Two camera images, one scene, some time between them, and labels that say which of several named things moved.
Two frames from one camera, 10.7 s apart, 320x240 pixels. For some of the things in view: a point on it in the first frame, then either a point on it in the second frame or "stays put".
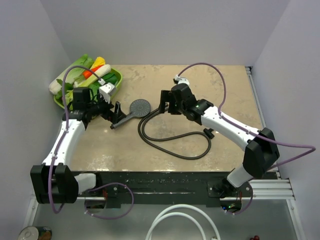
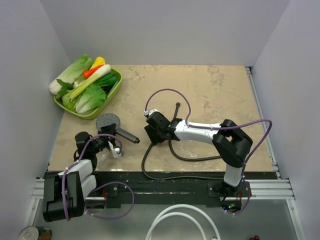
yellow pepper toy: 99,61 stays put
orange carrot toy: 87,73 stays put
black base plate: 166,188 stays put
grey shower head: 139,108 -> 108,119
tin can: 36,233 stays put
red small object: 256,237 stays put
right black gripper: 166,96 -> 151,131
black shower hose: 207,133 -> 179,157
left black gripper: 113,117 -> 108,130
